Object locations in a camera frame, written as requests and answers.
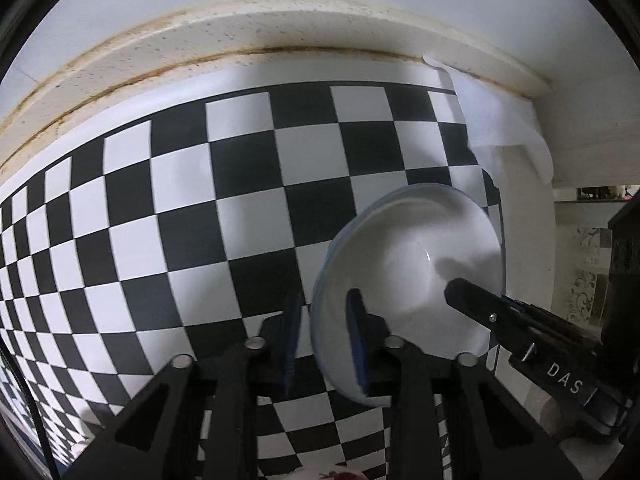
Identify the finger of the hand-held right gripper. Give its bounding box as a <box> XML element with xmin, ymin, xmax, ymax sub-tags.
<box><xmin>444</xmin><ymin>277</ymin><xmax>532</xmax><ymax>357</ymax></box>
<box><xmin>515</xmin><ymin>301</ymin><xmax>598</xmax><ymax>357</ymax></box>

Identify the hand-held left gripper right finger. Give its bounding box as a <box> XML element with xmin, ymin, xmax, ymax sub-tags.
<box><xmin>346</xmin><ymin>287</ymin><xmax>583</xmax><ymax>480</ymax></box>

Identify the black white checkered mat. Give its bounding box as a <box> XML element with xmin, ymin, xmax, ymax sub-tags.
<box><xmin>0</xmin><ymin>85</ymin><xmax>503</xmax><ymax>480</ymax></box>

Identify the white bowl floral print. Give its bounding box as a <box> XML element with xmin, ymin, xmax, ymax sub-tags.
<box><xmin>309</xmin><ymin>184</ymin><xmax>509</xmax><ymax>406</ymax></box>

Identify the white plate pink floral print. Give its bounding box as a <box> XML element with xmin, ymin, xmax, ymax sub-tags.
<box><xmin>317</xmin><ymin>467</ymin><xmax>374</xmax><ymax>480</ymax></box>

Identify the white bowl dark blue rim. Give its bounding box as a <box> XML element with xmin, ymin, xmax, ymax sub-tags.
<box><xmin>320</xmin><ymin>187</ymin><xmax>505</xmax><ymax>407</ymax></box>

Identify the patterned glass sliding door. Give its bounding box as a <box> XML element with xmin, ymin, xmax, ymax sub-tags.
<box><xmin>554</xmin><ymin>185</ymin><xmax>640</xmax><ymax>322</ymax></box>

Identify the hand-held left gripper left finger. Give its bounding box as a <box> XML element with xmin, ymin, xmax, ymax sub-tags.
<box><xmin>65</xmin><ymin>292</ymin><xmax>307</xmax><ymax>480</ymax></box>

